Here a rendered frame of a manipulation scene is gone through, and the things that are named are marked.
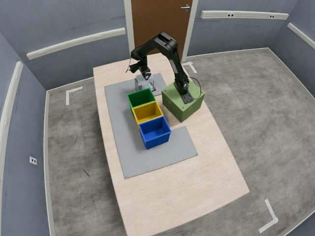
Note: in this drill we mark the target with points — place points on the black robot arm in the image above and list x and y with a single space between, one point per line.
181 81

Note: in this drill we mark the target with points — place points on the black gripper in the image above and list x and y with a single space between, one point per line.
144 73

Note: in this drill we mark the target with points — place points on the green bin with label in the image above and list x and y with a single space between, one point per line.
140 98

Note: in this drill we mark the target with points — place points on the blue bin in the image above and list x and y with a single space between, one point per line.
155 132

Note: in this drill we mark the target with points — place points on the yellow open-top bin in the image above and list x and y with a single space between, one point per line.
147 112

